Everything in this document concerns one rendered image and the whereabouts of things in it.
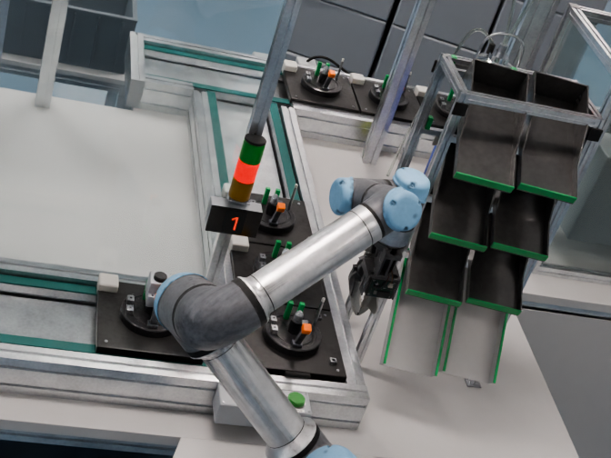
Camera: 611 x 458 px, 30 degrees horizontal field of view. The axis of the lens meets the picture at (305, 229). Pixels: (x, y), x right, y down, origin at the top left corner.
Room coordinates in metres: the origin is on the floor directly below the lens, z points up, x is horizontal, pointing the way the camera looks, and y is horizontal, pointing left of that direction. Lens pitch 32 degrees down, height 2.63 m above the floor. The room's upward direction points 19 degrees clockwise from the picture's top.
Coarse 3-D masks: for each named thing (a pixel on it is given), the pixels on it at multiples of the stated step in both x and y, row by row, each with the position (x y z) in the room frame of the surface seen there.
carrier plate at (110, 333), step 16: (128, 288) 2.13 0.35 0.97; (144, 288) 2.15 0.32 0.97; (96, 304) 2.05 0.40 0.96; (112, 304) 2.05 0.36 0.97; (96, 320) 1.99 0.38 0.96; (112, 320) 2.00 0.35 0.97; (96, 336) 1.94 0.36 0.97; (112, 336) 1.95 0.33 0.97; (128, 336) 1.96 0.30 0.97; (144, 336) 1.98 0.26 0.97; (96, 352) 1.90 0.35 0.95; (112, 352) 1.91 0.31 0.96; (128, 352) 1.92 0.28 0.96; (144, 352) 1.93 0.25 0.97; (160, 352) 1.95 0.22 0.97; (176, 352) 1.97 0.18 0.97
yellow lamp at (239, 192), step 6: (234, 180) 2.20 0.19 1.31; (234, 186) 2.19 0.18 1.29; (240, 186) 2.19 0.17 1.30; (246, 186) 2.19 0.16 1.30; (252, 186) 2.20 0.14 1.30; (228, 192) 2.21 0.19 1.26; (234, 192) 2.19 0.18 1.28; (240, 192) 2.19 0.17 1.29; (246, 192) 2.19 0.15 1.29; (234, 198) 2.19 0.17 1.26; (240, 198) 2.19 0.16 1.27; (246, 198) 2.20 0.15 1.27
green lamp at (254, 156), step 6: (246, 144) 2.19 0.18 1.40; (246, 150) 2.19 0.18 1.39; (252, 150) 2.19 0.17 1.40; (258, 150) 2.19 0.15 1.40; (264, 150) 2.21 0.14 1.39; (240, 156) 2.20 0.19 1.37; (246, 156) 2.19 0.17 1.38; (252, 156) 2.19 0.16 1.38; (258, 156) 2.20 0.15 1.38; (246, 162) 2.19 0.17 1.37; (252, 162) 2.19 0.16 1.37; (258, 162) 2.20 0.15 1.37
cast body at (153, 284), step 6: (150, 276) 2.05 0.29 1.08; (156, 276) 2.04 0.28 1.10; (162, 276) 2.05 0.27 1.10; (168, 276) 2.07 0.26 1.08; (150, 282) 2.03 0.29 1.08; (156, 282) 2.04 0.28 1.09; (162, 282) 2.04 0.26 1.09; (150, 288) 2.03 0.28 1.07; (156, 288) 2.03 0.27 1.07; (150, 294) 2.02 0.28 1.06; (150, 300) 2.02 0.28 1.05; (150, 306) 2.02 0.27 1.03
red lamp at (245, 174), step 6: (240, 162) 2.19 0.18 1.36; (240, 168) 2.19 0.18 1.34; (246, 168) 2.19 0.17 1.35; (252, 168) 2.19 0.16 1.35; (234, 174) 2.20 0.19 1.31; (240, 174) 2.19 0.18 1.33; (246, 174) 2.19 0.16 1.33; (252, 174) 2.19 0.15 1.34; (240, 180) 2.19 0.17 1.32; (246, 180) 2.19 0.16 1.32; (252, 180) 2.20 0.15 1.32
